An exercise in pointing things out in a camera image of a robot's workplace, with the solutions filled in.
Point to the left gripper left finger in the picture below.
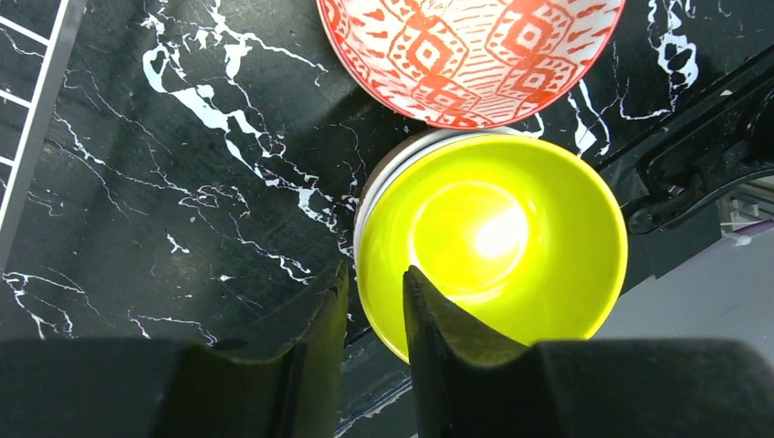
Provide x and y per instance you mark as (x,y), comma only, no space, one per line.
(288,387)

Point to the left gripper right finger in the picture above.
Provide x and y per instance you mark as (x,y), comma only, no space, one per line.
(471,381)

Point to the yellow-green bowl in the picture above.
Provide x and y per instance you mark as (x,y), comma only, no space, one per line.
(519,232)

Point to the white bowl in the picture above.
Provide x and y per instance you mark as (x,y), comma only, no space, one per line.
(399,159)

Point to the red patterned bowl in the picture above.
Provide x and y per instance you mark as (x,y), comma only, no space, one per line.
(467,65)

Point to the white wire dish rack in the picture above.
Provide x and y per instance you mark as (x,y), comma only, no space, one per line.
(39,108)

